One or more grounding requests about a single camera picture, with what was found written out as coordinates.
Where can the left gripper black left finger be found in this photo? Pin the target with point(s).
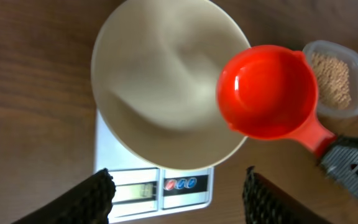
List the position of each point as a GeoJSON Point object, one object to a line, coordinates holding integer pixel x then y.
{"type": "Point", "coordinates": [90, 202]}

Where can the soybeans in container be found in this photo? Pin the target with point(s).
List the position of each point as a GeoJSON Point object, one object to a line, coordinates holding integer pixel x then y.
{"type": "Point", "coordinates": [332, 75]}

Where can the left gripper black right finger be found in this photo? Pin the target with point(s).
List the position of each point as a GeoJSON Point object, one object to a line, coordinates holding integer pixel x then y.
{"type": "Point", "coordinates": [265, 203]}

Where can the clear plastic container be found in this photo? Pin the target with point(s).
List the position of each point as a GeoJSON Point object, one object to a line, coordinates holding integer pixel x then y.
{"type": "Point", "coordinates": [348, 56]}

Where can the white ceramic bowl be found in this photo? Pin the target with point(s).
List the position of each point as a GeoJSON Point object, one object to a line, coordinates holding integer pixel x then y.
{"type": "Point", "coordinates": [154, 72]}

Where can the white digital kitchen scale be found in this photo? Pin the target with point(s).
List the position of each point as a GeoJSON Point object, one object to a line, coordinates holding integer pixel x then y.
{"type": "Point", "coordinates": [144, 190]}

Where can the red plastic measuring scoop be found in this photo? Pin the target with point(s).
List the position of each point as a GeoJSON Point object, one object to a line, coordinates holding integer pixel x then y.
{"type": "Point", "coordinates": [269, 92]}

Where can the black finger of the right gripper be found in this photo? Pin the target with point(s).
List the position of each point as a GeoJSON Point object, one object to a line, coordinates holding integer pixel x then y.
{"type": "Point", "coordinates": [340, 162]}

